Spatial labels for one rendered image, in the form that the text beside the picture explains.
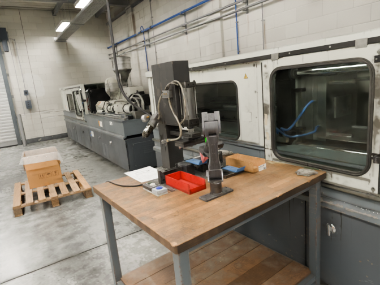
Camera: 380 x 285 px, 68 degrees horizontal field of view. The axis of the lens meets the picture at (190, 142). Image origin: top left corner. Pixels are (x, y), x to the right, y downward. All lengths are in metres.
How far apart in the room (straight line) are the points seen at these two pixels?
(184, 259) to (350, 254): 1.19
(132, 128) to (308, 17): 3.15
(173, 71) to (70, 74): 9.24
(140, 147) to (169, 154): 2.98
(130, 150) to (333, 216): 3.65
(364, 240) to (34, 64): 10.23
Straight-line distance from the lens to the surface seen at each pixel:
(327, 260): 2.24
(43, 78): 10.84
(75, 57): 11.09
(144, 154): 5.07
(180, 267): 1.26
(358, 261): 2.11
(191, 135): 1.83
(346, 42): 1.81
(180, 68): 1.90
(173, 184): 1.71
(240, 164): 1.94
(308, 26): 4.57
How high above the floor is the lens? 1.51
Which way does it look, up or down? 12 degrees down
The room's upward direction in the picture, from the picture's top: 5 degrees counter-clockwise
